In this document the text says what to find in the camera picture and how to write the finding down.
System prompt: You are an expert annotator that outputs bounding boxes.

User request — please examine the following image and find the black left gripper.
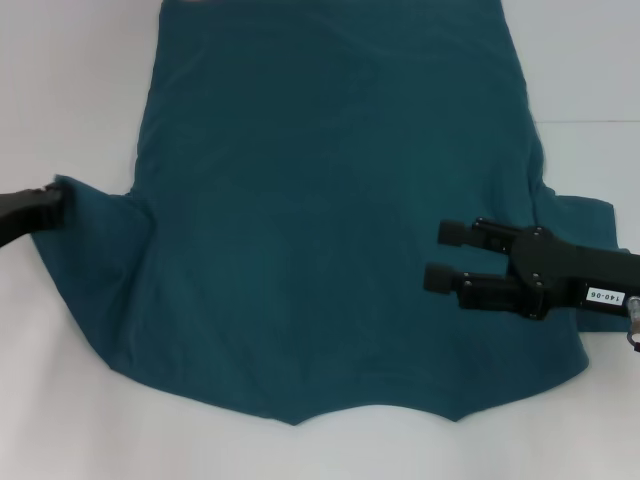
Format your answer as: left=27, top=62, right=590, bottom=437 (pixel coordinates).
left=0, top=182, right=65, bottom=250

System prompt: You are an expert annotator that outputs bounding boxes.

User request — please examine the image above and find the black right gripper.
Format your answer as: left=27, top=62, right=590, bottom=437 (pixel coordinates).
left=423, top=216, right=640, bottom=321

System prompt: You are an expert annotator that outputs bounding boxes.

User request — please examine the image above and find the teal blue t-shirt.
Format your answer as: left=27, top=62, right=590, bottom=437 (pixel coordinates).
left=30, top=0, right=632, bottom=426

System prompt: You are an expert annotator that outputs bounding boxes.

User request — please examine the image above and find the right wrist cable with plug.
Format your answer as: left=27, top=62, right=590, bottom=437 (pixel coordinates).
left=624, top=294, right=640, bottom=354

